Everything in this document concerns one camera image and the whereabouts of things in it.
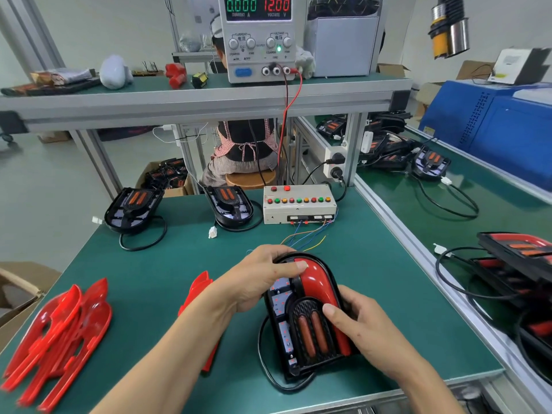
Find person's left hand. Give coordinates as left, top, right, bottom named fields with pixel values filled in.
left=214, top=245, right=309, bottom=315

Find person's right hand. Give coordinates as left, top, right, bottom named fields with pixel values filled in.
left=322, top=284, right=415, bottom=381

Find black tail light red lens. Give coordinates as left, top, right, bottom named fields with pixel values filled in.
left=262, top=252, right=359, bottom=383

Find person's left forearm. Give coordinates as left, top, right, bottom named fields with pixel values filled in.
left=90, top=278, right=242, bottom=414

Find person's right forearm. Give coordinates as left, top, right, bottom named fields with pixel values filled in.
left=379, top=360, right=467, bottom=414

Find beige test box with buttons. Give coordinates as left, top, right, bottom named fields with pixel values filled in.
left=262, top=184, right=338, bottom=225

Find black tail light without lens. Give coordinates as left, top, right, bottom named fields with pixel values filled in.
left=104, top=187, right=165, bottom=235
left=203, top=185, right=254, bottom=231

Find single red lens cover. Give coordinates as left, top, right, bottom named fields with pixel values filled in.
left=178, top=271, right=221, bottom=376

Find round wooden stool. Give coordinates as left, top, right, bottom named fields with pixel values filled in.
left=225, top=169, right=277, bottom=190

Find white power strip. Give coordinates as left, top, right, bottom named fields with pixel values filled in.
left=323, top=145, right=348, bottom=180

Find black test lead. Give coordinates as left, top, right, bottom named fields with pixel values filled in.
left=248, top=64, right=290, bottom=187

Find red test lead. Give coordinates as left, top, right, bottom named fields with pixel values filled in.
left=277, top=66, right=304, bottom=162

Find heap of black tail lights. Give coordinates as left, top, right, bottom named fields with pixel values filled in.
left=316, top=111, right=421, bottom=171

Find cardboard box of tail lights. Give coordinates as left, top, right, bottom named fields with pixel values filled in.
left=135, top=158, right=196, bottom=198

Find black tail light purple board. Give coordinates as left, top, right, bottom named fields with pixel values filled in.
left=411, top=147, right=452, bottom=181

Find stack of red-rimmed tail lights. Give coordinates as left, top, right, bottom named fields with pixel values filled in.
left=469, top=231, right=552, bottom=384

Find white glove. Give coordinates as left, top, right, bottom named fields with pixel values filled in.
left=295, top=46, right=316, bottom=80

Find small cardboard box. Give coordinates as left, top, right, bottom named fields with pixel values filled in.
left=377, top=63, right=411, bottom=79

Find red plastic part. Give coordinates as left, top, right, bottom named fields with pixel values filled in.
left=166, top=63, right=188, bottom=89

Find grey metal box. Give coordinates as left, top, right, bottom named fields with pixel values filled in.
left=307, top=15, right=381, bottom=78

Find grey bench power supply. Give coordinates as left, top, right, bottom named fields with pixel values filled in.
left=217, top=0, right=299, bottom=85

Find pile of red lens covers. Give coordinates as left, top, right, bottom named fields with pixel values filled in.
left=0, top=278, right=113, bottom=413

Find blue machine cabinet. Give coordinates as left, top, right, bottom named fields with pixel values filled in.
left=418, top=79, right=552, bottom=192

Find white cloth bundle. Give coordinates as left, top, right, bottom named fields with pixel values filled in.
left=99, top=54, right=134, bottom=90

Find open brown cardboard box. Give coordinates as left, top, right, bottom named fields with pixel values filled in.
left=0, top=261, right=62, bottom=341

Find snack packets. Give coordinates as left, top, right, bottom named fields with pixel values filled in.
left=29, top=67, right=94, bottom=87

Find white black desktop device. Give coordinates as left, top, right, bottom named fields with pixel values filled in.
left=491, top=47, right=552, bottom=86

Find flat black tray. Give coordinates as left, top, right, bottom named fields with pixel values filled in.
left=0, top=77, right=102, bottom=97

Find bundle of coloured thin wires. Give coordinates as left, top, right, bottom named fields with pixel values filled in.
left=279, top=220, right=336, bottom=256

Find black cable white connector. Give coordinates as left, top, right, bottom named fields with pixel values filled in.
left=208, top=211, right=264, bottom=239
left=91, top=215, right=168, bottom=252

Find black tail light cable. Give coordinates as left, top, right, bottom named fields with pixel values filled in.
left=257, top=315, right=319, bottom=393

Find looped black cable white plug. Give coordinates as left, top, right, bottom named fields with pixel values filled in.
left=432, top=243, right=524, bottom=301

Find long black cable white plug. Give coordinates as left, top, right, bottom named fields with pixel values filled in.
left=415, top=176, right=480, bottom=219

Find aluminium frame shelf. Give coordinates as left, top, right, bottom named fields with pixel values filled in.
left=0, top=75, right=413, bottom=199

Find black cable bundle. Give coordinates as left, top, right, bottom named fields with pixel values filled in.
left=306, top=0, right=381, bottom=20

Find fume extractor hose nozzle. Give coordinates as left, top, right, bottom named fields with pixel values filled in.
left=428, top=0, right=471, bottom=60

